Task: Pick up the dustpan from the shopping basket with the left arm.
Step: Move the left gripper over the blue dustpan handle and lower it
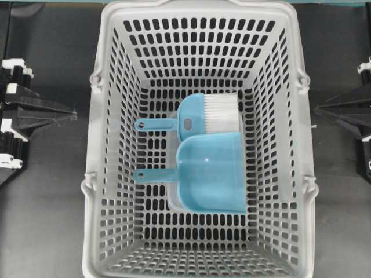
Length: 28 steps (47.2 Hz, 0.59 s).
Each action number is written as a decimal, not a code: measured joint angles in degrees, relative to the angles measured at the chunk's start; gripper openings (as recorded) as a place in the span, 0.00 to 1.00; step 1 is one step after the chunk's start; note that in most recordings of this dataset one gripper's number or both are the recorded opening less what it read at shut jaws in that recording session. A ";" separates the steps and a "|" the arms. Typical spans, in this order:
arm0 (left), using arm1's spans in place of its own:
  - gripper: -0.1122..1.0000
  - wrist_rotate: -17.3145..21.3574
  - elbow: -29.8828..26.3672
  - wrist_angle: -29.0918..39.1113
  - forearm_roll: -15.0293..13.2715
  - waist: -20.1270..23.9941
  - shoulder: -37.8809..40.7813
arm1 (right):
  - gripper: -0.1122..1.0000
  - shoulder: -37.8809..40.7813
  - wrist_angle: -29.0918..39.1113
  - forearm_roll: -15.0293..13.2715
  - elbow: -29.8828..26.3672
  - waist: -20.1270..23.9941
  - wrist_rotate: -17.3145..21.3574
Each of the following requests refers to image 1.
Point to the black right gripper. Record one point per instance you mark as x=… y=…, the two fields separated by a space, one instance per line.
x=352 y=111

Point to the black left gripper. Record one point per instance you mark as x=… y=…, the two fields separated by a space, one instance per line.
x=21 y=115

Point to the blue plastic dustpan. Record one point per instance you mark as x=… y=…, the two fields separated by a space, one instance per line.
x=209 y=173

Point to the grey plastic shopping basket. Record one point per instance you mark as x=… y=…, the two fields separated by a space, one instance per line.
x=150 y=56

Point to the blue hand brush white bristles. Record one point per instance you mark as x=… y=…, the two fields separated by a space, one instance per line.
x=198 y=114

